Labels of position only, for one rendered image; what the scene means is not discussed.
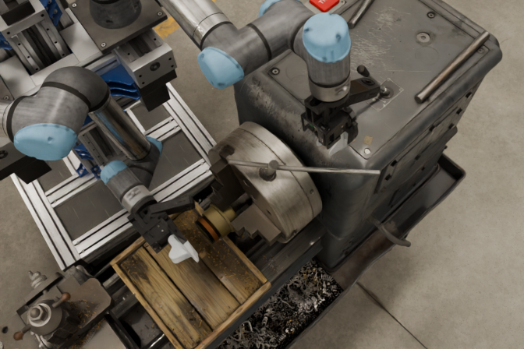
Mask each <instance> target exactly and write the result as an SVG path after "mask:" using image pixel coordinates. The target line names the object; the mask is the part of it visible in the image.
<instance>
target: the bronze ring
mask: <svg viewBox="0 0 524 349"><path fill-rule="evenodd" d="M236 218H237V214H236V213H235V211H234V210H233V208H231V207H230V206H229V207H227V208H226V209H225V210H224V211H223V212H221V211H220V210H219V209H218V208H217V207H216V206H215V205H214V204H213V203H211V204H210V207H209V208H208V209H207V210H205V211H204V212H203V213H202V217H199V218H198V219H197V220H196V221H195V225H196V226H197V227H198V229H199V230H200V232H201V233H202V234H203V235H204V237H205V238H206V239H207V240H208V241H209V242H210V243H211V244H214V243H215V242H217V241H218V240H219V238H224V237H225V236H226V235H228V234H229V233H230V232H234V231H235V229H234V227H233V226H232V224H231V222H232V221H234V219H236Z"/></svg>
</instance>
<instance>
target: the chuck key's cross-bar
mask: <svg viewBox="0 0 524 349"><path fill-rule="evenodd" d="M228 164H234V165H241V166H247V167H261V168H268V163H261V162H253V161H247V160H234V159H228ZM276 170H282V171H299V172H316V173H332V174H348V175H381V171H380V170H363V169H347V168H329V167H297V166H288V165H280V164H279V165H278V168H277V169H276Z"/></svg>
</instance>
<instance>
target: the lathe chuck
mask: <svg viewBox="0 0 524 349"><path fill-rule="evenodd" d="M225 147H226V148H227V147H229V148H231V149H232V150H234V154H233V155H231V156H230V155H228V156H227V157H226V159H227V160H228V159H234V160H247V161H253V162H261V163H268V164H269V162H270V161H271V160H276V161H277V162H278V164H280V165H284V164H283V163H282V161H281V160H280V159H279V158H278V157H277V156H276V155H275V154H274V153H273V152H272V151H271V150H270V149H269V148H268V147H267V146H266V145H265V144H264V143H262V142H261V141H260V140H259V139H258V138H257V137H255V136H253V135H252V134H250V133H248V132H246V131H244V130H241V129H235V130H234V131H233V132H231V133H230V134H229V135H227V136H226V137H225V138H224V139H223V140H221V141H220V142H219V143H217V144H216V145H215V146H213V147H212V148H211V149H210V150H209V151H208V158H209V161H210V163H211V166H212V165H213V164H215V163H216V162H217V161H219V160H220V159H221V156H220V154H219V153H221V152H222V150H223V149H224V148H225ZM230 166H231V168H232V170H233V171H234V173H235V175H236V177H237V178H238V180H239V182H240V184H241V185H242V187H243V189H244V190H245V191H246V192H247V193H248V194H249V195H250V197H251V198H252V199H253V201H249V202H247V204H246V205H244V206H243V207H242V208H241V209H242V210H243V211H245V210H246V209H247V208H249V207H250V206H251V205H252V204H253V203H254V204H255V203H256V205H257V207H258V208H259V209H260V210H261V211H262V212H263V213H264V214H265V215H266V216H267V217H268V218H269V219H270V220H271V221H272V222H273V223H274V224H275V225H276V226H277V227H278V228H279V230H280V231H281V232H282V233H283V234H284V235H285V236H286V237H288V236H289V235H290V234H291V232H292V231H294V233H293V234H292V235H291V236H290V237H289V238H287V239H286V240H285V238H284V237H283V236H281V237H280V238H279V239H278V240H277V241H279V242H281V243H287V242H288V241H289V240H290V239H291V238H293V237H294V236H295V235H296V234H297V233H298V232H299V231H301V230H302V229H303V228H304V227H305V226H306V225H307V224H308V223H309V222H311V220H312V219H313V211H312V208H311V205H310V202H309V200H308V199H307V197H306V194H305V192H304V191H303V189H302V188H301V186H300V184H299V183H298V182H297V181H296V179H295V177H294V176H293V175H292V173H291V172H290V171H282V170H276V171H275V172H274V177H273V178H272V179H271V180H265V179H263V178H262V176H261V174H260V171H261V169H262V168H261V167H247V166H241V165H234V164H230Z"/></svg>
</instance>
